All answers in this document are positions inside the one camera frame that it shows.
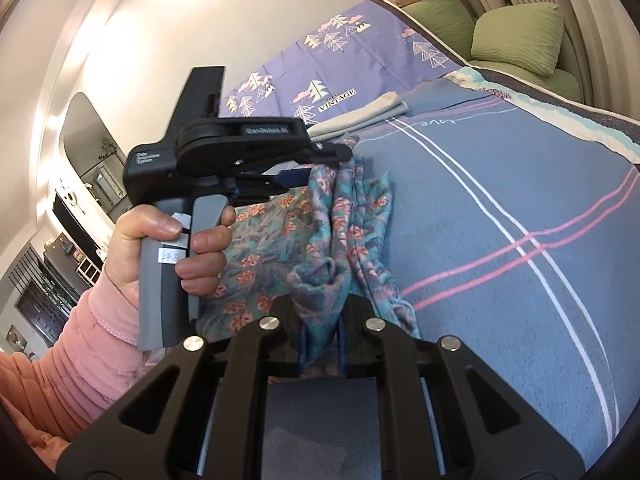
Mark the green pillow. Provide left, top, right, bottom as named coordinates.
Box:
left=470, top=2, right=564, bottom=79
left=401, top=0, right=476, bottom=62

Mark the dark shelf unit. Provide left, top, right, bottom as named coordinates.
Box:
left=5, top=192, right=109, bottom=348

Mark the arched wall mirror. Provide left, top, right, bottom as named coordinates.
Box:
left=59, top=91, right=132, bottom=211

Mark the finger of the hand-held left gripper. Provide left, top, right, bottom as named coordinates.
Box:
left=299, top=139, right=357, bottom=167
left=239, top=169, right=315, bottom=195

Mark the grey folded cloth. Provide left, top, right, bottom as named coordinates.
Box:
left=306, top=91, right=408, bottom=141

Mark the blue-grey striped bed sheet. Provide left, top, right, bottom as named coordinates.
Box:
left=350, top=65, right=640, bottom=471

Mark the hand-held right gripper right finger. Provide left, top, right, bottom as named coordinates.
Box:
left=339, top=295, right=587, bottom=480

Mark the purple tree print quilt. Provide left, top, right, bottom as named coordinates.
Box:
left=217, top=0, right=463, bottom=128

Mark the green seat cushion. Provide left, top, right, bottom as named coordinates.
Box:
left=475, top=59, right=584, bottom=103

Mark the person's left hand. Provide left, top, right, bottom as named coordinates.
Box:
left=102, top=205, right=237, bottom=311

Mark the teal floral garment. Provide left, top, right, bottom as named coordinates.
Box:
left=197, top=130, right=423, bottom=376

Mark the person's left forearm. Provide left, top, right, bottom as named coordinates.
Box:
left=30, top=272, right=147, bottom=441

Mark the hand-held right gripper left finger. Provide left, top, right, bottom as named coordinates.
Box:
left=55, top=296, right=308, bottom=480

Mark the person's orange jacket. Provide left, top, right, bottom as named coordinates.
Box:
left=0, top=350, right=81, bottom=466

